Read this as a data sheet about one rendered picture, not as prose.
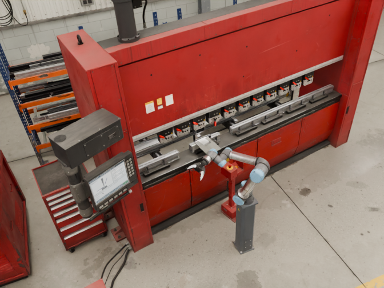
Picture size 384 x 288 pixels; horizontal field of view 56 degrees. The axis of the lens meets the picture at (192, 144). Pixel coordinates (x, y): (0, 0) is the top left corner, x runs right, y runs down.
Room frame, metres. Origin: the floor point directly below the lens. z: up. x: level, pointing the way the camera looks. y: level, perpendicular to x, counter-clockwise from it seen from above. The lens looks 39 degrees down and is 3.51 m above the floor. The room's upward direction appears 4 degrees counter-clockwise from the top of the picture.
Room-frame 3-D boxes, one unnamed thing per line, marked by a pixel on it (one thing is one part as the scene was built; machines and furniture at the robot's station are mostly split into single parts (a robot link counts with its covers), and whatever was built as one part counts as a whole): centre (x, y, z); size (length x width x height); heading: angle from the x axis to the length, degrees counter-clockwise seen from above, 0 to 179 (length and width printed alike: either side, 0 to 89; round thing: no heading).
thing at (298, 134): (3.49, -0.69, 0.41); 3.00 x 0.21 x 0.83; 119
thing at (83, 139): (2.25, 0.80, 1.53); 0.51 x 0.25 x 0.85; 134
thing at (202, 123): (3.21, -0.08, 1.26); 0.15 x 0.09 x 0.17; 119
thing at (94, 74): (2.91, 0.84, 1.15); 0.85 x 0.25 x 2.30; 29
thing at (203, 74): (3.53, -0.67, 1.74); 3.00 x 0.08 x 0.80; 119
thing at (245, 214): (2.47, -0.50, 0.39); 0.18 x 0.18 x 0.77; 19
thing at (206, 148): (3.09, -0.17, 1.00); 0.26 x 0.18 x 0.01; 29
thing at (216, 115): (3.30, -0.26, 1.26); 0.15 x 0.09 x 0.17; 119
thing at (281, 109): (3.83, -1.21, 0.92); 1.67 x 0.06 x 0.10; 119
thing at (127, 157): (2.22, 0.70, 1.42); 0.45 x 0.12 x 0.36; 134
